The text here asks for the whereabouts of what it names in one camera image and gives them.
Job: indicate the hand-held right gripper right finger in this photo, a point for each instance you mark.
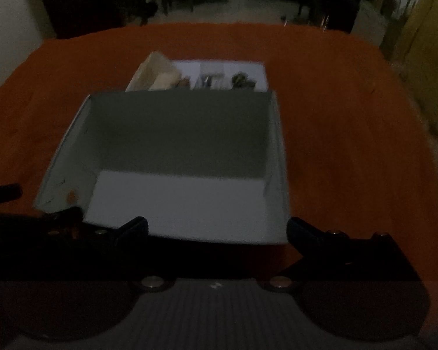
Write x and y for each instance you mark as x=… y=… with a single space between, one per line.
x=302 y=230

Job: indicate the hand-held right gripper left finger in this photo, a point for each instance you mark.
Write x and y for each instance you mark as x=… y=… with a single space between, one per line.
x=134 y=228

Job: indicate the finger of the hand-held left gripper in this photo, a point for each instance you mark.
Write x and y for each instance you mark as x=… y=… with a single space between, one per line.
x=67 y=213
x=3 y=191

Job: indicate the white cardboard box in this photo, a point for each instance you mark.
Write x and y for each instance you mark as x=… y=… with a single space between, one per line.
x=182 y=197

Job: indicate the brown pocket knife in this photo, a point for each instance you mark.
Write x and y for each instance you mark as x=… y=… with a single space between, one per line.
x=184 y=82

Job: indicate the beige pouch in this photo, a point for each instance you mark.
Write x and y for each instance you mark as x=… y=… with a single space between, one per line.
x=157 y=73

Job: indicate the dark green small item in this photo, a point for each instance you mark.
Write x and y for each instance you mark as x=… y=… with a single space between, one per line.
x=242 y=79

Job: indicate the small metal tool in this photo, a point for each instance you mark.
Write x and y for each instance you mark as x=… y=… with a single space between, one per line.
x=208 y=79

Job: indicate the orange desktop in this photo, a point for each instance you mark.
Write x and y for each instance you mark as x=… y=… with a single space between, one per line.
x=350 y=135

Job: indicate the white paper sheet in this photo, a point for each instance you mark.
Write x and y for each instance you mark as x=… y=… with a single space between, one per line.
x=252 y=71

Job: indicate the dark wooden cabinet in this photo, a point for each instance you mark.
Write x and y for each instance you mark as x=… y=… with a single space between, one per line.
x=84 y=0

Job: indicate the dark office chair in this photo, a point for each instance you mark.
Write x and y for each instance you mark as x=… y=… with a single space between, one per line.
x=310 y=3

